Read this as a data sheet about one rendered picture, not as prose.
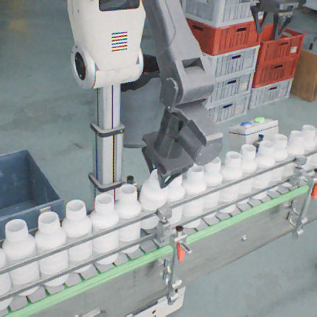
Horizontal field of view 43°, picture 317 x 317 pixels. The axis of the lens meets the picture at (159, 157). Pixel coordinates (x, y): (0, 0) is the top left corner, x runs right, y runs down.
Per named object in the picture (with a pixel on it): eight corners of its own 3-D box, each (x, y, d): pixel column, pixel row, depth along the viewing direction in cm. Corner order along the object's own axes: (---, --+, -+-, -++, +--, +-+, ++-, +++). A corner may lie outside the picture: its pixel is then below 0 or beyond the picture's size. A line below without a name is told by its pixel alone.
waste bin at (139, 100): (121, 157, 308) (122, 78, 274) (95, 131, 339) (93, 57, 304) (170, 143, 331) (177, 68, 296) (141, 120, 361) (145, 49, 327)
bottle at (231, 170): (231, 216, 106) (242, 164, 97) (209, 209, 108) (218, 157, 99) (237, 204, 110) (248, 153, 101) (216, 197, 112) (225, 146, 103)
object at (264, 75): (253, 89, 380) (258, 66, 368) (223, 74, 407) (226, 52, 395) (294, 78, 412) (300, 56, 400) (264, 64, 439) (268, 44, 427)
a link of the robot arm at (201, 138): (207, 66, 70) (165, 73, 66) (249, 107, 64) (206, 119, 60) (189, 117, 79) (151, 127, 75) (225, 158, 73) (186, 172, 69)
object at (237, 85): (204, 108, 339) (208, 83, 327) (173, 91, 364) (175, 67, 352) (251, 93, 373) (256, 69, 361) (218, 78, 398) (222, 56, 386)
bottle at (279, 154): (280, 185, 119) (294, 136, 110) (274, 195, 115) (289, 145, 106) (260, 177, 122) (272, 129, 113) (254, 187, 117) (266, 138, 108)
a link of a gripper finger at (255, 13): (262, 30, 115) (269, -4, 110) (281, 37, 110) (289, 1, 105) (244, 32, 111) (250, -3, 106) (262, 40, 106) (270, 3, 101)
